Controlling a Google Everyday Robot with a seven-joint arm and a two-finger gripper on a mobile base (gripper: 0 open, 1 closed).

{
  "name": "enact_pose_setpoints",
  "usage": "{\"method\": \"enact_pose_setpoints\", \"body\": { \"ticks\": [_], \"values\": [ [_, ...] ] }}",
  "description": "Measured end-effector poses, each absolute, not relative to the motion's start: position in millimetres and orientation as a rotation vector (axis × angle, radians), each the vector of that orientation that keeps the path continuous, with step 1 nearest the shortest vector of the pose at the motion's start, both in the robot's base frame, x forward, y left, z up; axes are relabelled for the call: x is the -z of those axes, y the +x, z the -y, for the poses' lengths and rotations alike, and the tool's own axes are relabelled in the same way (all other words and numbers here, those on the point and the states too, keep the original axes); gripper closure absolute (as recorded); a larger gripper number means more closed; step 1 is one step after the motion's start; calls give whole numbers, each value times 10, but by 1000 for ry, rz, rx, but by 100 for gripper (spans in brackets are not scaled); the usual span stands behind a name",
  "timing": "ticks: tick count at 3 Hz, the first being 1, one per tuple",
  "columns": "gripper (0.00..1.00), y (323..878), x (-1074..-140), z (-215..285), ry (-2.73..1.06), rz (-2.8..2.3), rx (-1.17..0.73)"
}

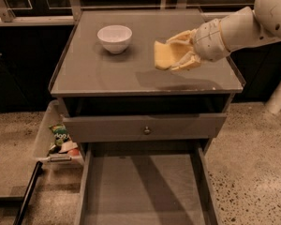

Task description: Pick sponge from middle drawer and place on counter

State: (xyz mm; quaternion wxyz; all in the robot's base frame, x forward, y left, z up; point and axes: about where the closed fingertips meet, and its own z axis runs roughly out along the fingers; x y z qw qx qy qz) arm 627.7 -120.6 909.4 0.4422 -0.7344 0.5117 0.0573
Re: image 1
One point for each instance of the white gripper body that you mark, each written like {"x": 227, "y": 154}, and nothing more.
{"x": 209, "y": 40}

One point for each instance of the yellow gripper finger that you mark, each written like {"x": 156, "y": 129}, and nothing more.
{"x": 185, "y": 37}
{"x": 188, "y": 61}

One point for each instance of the yellow sponge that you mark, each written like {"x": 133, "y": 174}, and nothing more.
{"x": 164, "y": 55}

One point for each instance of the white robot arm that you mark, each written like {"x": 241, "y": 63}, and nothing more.
{"x": 248, "y": 27}

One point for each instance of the grey drawer cabinet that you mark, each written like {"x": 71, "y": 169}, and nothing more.
{"x": 90, "y": 81}

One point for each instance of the grey top drawer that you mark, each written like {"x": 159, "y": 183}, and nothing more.
{"x": 129, "y": 128}

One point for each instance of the grey open middle drawer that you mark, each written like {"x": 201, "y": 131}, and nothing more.
{"x": 146, "y": 188}

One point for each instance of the white ceramic bowl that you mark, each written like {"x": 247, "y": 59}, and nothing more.
{"x": 115, "y": 38}

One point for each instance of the red white object in bin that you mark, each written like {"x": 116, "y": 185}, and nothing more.
{"x": 70, "y": 148}

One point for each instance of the green snack bag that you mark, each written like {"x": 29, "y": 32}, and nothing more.
{"x": 60, "y": 134}

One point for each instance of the clear plastic storage bin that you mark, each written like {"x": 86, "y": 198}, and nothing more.
{"x": 45, "y": 139}

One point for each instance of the black bar on floor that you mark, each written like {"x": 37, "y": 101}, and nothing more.
{"x": 28, "y": 193}

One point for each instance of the white railing frame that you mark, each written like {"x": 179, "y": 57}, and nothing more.
{"x": 31, "y": 20}

